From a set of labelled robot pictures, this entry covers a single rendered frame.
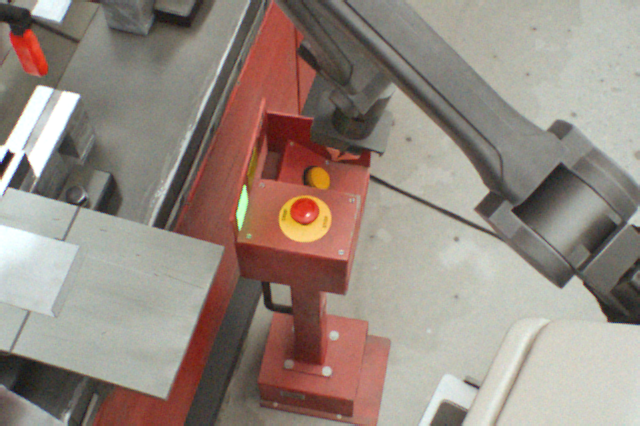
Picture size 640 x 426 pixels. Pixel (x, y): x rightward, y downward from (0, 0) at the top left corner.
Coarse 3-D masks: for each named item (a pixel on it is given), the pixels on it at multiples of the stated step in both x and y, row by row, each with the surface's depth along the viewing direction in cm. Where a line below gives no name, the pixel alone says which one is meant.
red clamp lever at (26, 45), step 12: (0, 12) 86; (12, 12) 86; (24, 12) 86; (12, 24) 87; (24, 24) 87; (12, 36) 89; (24, 36) 89; (24, 48) 90; (36, 48) 91; (24, 60) 92; (36, 60) 92; (36, 72) 93
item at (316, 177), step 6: (312, 168) 138; (318, 168) 139; (306, 174) 138; (312, 174) 138; (318, 174) 138; (324, 174) 139; (306, 180) 138; (312, 180) 137; (318, 180) 138; (324, 180) 139; (312, 186) 137; (318, 186) 138; (324, 186) 138
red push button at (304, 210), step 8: (296, 200) 127; (304, 200) 127; (312, 200) 127; (296, 208) 126; (304, 208) 126; (312, 208) 126; (296, 216) 126; (304, 216) 126; (312, 216) 126; (304, 224) 127
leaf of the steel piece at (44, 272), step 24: (0, 240) 103; (24, 240) 103; (48, 240) 103; (0, 264) 101; (24, 264) 101; (48, 264) 101; (72, 264) 99; (0, 288) 100; (24, 288) 100; (48, 288) 100; (48, 312) 99
